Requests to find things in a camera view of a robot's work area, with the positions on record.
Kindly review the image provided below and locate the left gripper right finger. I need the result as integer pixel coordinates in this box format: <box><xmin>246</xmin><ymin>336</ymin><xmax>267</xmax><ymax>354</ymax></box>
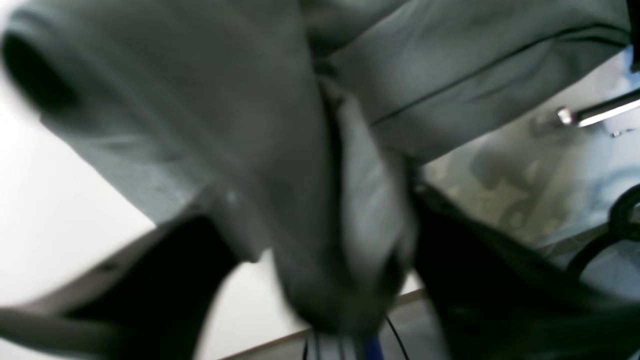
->
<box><xmin>414</xmin><ymin>185</ymin><xmax>639</xmax><ymax>360</ymax></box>

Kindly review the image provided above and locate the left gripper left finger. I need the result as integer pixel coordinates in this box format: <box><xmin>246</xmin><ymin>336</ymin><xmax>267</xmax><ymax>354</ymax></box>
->
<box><xmin>1</xmin><ymin>214</ymin><xmax>238</xmax><ymax>360</ymax></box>

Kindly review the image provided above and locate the dark grey T-shirt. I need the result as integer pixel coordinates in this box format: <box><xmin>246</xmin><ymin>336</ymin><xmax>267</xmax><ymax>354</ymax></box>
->
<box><xmin>1</xmin><ymin>0</ymin><xmax>633</xmax><ymax>334</ymax></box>

